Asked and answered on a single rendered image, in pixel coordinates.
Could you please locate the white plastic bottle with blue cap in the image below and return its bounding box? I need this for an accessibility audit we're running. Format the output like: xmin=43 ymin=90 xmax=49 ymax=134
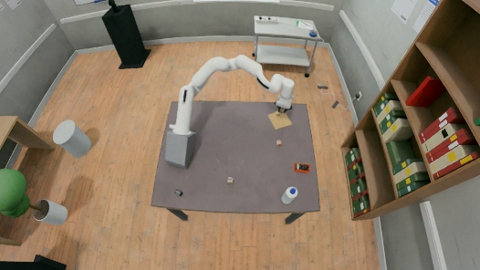
xmin=282 ymin=187 xmax=297 ymax=204

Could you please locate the orange pocket multimeter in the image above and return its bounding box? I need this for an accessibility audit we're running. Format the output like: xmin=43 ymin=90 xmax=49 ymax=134
xmin=294 ymin=163 xmax=310 ymax=173

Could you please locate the tan flat mat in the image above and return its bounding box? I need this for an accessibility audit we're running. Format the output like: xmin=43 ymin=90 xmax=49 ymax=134
xmin=268 ymin=113 xmax=292 ymax=130

